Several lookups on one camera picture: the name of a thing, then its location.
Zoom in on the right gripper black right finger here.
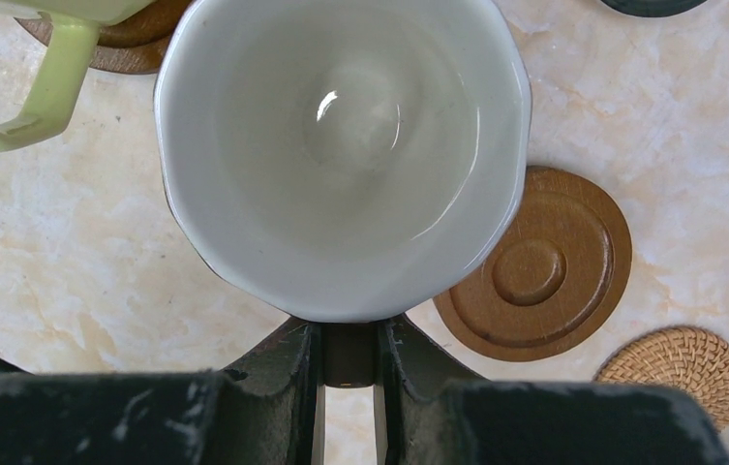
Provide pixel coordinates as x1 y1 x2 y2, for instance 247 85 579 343
375 316 729 464

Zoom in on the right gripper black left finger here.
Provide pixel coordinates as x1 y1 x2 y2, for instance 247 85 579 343
0 320 320 464

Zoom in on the brown round coaster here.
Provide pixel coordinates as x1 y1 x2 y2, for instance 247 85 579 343
434 166 632 362
14 1 191 76

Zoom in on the light woven round coaster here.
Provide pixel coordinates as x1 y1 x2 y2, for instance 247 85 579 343
594 325 729 431

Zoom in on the pink mug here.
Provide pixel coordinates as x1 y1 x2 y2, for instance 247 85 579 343
153 0 533 389

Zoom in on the yellow green mug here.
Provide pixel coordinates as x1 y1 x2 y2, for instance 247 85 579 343
0 0 154 154

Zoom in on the dark green mug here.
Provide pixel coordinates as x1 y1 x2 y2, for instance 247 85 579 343
601 0 706 18

